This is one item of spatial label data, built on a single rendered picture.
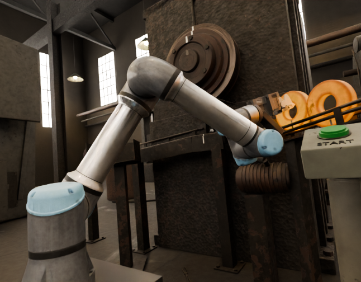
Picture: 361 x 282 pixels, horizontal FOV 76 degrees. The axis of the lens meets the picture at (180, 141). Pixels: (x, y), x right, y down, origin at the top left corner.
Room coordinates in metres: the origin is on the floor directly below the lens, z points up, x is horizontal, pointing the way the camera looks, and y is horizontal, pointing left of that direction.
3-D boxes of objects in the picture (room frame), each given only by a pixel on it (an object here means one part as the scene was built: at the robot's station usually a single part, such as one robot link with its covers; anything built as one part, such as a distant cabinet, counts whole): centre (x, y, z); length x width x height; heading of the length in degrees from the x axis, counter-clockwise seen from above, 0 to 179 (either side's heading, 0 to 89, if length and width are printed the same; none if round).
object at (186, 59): (1.23, -0.09, 1.11); 0.28 x 0.06 x 0.28; 56
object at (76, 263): (0.54, 0.30, 0.37); 0.15 x 0.15 x 0.10
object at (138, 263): (1.35, 0.39, 0.36); 0.26 x 0.20 x 0.72; 91
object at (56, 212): (0.55, 0.30, 0.49); 0.13 x 0.12 x 0.14; 14
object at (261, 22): (1.67, -0.39, 0.88); 1.08 x 0.73 x 1.76; 56
